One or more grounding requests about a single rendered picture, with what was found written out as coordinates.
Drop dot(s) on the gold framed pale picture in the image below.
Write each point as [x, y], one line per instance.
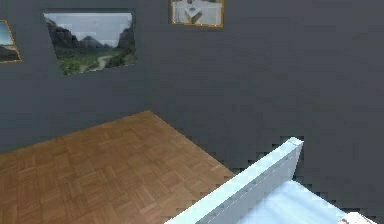
[197, 12]

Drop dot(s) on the white bed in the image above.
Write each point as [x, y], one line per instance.
[266, 193]

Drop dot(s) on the mountain valley landscape picture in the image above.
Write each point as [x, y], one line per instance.
[93, 43]

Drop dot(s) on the white red patterned pillow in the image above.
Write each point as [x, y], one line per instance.
[357, 219]

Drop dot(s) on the gold framed landscape picture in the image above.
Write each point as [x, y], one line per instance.
[7, 43]

